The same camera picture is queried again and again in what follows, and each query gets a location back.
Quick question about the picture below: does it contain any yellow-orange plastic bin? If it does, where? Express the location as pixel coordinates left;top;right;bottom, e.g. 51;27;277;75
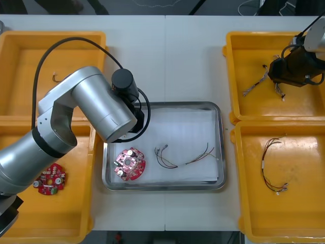
0;116;98;244
229;120;325;244
221;30;325;126
0;30;110;120

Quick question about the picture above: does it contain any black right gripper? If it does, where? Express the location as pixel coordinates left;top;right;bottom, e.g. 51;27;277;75
268;57;288;92

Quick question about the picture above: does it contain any white cable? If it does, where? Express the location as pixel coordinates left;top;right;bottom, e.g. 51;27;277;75
237;0;263;16

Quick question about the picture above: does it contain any steel tray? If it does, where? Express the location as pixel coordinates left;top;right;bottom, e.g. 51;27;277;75
102;101;228;191

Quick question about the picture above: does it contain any round red circuit board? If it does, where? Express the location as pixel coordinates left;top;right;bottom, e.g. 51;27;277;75
113;147;149;181
32;163;70;196

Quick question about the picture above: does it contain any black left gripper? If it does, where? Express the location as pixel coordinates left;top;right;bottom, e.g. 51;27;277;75
128;108;146;134

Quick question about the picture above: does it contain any twisted wire harness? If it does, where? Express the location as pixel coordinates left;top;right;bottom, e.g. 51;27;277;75
242;65;270;98
273;83;286;102

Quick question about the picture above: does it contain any red-green wire harness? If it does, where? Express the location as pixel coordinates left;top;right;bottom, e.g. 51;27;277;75
261;134;290;197

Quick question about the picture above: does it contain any multicoloured wire harness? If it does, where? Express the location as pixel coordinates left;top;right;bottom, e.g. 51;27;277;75
153;142;220;169

